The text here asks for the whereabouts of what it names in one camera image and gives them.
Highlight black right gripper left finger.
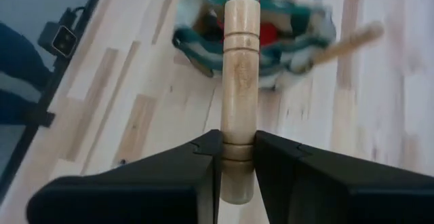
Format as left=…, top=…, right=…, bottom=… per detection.
left=26, top=129, right=224, bottom=224

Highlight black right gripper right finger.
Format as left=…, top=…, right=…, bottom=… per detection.
left=254, top=130, right=434, bottom=224

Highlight wooden-handled garden tool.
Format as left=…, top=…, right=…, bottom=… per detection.
left=313, top=22, right=386, bottom=67
left=219, top=0, right=262, bottom=206

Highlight green and beige gardening bag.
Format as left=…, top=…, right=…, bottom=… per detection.
left=172, top=0, right=338, bottom=91

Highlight person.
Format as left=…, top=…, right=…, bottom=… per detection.
left=0, top=22, right=52, bottom=126

